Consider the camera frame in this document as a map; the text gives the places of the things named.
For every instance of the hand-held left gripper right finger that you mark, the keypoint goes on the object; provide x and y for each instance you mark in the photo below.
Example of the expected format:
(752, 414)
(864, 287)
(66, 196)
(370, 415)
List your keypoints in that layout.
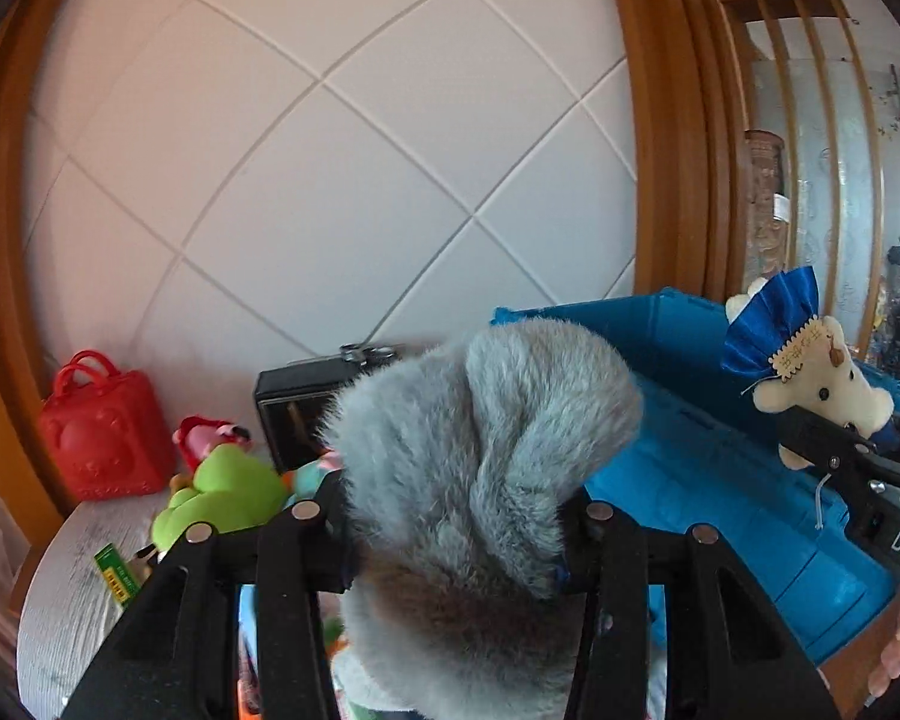
(596, 540)

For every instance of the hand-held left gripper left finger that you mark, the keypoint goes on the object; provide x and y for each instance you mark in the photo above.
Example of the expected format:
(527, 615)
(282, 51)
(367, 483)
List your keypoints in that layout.
(307, 540)

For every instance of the cream bear plush blue skirt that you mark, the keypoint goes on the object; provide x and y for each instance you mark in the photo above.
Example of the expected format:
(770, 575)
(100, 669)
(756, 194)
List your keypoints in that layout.
(817, 382)

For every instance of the blue plastic crate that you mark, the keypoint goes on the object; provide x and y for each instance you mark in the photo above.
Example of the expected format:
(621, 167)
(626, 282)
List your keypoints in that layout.
(705, 480)

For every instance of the grey furry plush toy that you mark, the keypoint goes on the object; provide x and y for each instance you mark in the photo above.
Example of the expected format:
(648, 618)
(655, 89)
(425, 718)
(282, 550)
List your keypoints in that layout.
(480, 450)

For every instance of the person's right hand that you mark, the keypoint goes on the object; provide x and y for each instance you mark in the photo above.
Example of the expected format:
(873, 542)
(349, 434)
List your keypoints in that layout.
(889, 671)

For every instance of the teal plush monster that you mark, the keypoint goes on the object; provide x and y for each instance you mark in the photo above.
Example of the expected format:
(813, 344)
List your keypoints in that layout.
(311, 476)

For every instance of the green plush toy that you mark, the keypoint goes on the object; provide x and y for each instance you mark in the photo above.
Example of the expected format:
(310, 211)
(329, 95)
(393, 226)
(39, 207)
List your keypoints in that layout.
(221, 491)

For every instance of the black box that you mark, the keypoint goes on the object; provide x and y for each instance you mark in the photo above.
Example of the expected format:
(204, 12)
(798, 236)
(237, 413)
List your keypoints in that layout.
(292, 420)

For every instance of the red pink plush toy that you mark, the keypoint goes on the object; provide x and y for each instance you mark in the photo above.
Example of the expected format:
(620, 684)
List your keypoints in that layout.
(210, 439)

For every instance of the small green box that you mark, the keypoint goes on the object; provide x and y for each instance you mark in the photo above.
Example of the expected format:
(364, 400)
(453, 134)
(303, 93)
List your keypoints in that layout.
(118, 576)

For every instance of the red plastic bear bag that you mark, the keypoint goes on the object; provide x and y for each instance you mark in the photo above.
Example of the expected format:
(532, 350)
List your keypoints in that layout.
(105, 442)

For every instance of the rolled patterned carpet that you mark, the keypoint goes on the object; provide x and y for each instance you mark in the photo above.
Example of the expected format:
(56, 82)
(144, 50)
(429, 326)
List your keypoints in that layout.
(765, 202)

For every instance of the wooden slat partition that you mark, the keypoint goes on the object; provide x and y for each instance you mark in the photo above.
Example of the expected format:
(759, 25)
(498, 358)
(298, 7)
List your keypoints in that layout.
(814, 165)

